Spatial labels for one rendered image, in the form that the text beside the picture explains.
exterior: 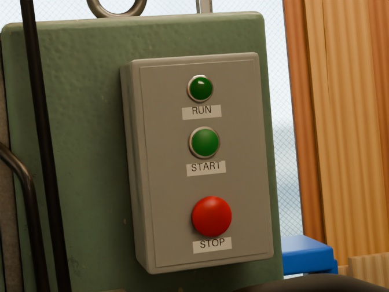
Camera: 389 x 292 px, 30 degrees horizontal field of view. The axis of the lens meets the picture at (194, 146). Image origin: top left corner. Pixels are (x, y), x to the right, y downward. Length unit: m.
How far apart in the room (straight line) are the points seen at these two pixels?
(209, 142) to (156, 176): 0.05
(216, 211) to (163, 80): 0.10
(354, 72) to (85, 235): 1.46
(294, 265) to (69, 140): 0.86
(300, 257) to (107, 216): 0.83
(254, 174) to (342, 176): 1.41
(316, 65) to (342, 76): 0.08
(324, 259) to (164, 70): 0.91
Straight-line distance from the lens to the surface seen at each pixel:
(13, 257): 0.63
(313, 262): 1.40
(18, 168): 0.57
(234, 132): 0.55
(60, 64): 0.59
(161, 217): 0.54
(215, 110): 0.54
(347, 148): 1.96
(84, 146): 0.59
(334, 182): 1.95
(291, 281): 0.60
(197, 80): 0.54
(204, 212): 0.54
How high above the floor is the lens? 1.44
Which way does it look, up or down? 3 degrees down
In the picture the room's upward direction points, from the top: 5 degrees counter-clockwise
